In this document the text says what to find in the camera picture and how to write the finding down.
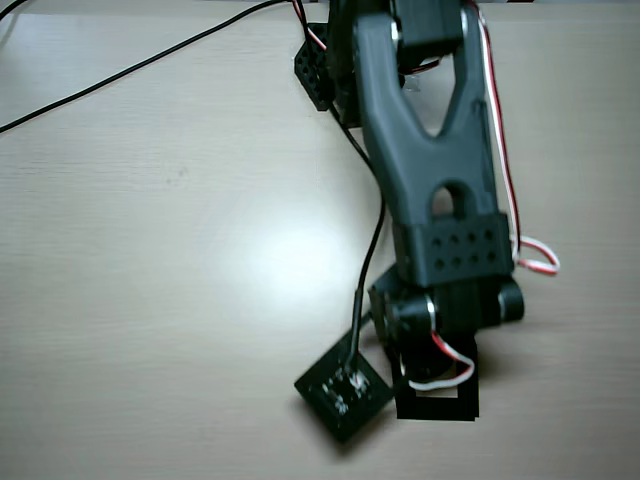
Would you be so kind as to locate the black wrist camera board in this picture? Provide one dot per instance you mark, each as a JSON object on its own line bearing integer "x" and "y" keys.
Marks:
{"x": 342, "y": 392}

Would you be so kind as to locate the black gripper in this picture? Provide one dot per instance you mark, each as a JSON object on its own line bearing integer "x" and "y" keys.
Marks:
{"x": 436, "y": 406}

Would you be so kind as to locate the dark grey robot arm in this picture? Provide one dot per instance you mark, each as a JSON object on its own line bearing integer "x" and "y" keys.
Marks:
{"x": 430, "y": 165}

